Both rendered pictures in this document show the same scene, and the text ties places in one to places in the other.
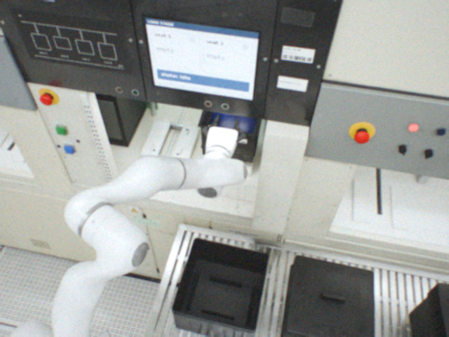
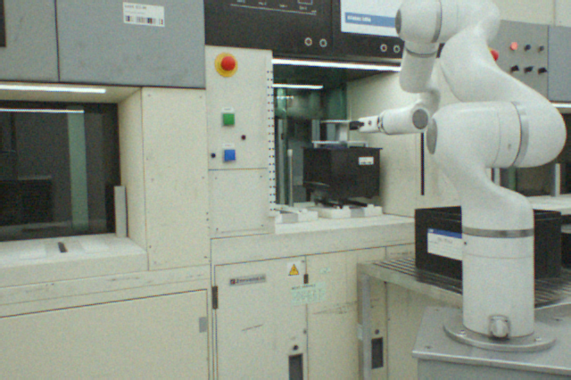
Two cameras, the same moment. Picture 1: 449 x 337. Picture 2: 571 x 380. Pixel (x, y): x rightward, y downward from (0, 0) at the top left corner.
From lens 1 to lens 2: 176 cm
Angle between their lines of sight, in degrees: 57
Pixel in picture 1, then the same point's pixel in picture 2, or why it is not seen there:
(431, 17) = not seen: outside the picture
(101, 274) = (490, 16)
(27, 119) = (185, 107)
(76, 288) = (476, 34)
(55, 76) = (244, 31)
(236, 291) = not seen: hidden behind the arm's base
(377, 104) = not seen: hidden behind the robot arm
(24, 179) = (125, 262)
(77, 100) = (259, 65)
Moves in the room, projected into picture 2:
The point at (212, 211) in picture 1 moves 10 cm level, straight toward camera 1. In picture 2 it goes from (388, 226) to (413, 228)
